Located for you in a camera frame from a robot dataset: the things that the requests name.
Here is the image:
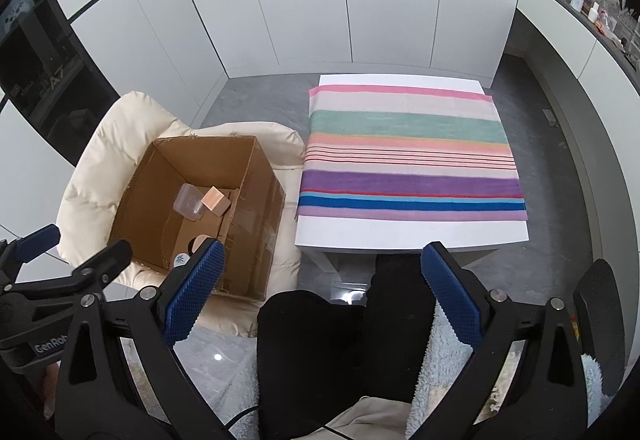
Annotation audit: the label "clear plastic organizer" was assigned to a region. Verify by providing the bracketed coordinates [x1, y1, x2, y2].
[607, 10, 640, 48]

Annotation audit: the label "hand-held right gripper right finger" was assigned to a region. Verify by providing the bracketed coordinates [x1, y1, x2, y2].
[420, 241, 586, 440]

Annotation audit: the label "striped cloth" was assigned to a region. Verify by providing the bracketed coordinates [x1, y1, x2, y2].
[294, 85, 530, 222]

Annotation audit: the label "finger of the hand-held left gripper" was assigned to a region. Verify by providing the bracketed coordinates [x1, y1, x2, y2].
[10, 239, 133, 316]
[0, 223, 62, 278]

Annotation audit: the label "dark glass cabinet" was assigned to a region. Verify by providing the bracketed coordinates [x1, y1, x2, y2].
[0, 0, 121, 166]

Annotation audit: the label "white table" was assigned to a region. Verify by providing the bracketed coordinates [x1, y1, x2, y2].
[294, 74, 531, 273]

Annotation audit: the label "person's black pants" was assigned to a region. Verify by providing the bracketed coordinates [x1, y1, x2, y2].
[256, 254, 441, 440]

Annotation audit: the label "cardboard box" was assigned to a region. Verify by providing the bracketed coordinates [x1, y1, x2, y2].
[109, 135, 287, 302]

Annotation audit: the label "black cable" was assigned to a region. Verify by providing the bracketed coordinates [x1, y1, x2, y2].
[220, 402, 261, 436]

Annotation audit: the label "beige cloth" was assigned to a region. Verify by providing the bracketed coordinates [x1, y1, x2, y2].
[320, 395, 416, 440]

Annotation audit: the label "clear plastic container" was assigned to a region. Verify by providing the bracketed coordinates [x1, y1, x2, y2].
[173, 184, 205, 221]

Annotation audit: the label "cream padded chair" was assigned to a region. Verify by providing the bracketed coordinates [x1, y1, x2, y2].
[55, 91, 306, 338]

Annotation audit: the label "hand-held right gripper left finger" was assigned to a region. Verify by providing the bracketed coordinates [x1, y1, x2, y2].
[56, 237, 226, 440]

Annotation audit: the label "pink square box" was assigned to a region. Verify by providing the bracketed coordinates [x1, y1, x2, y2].
[201, 187, 232, 216]

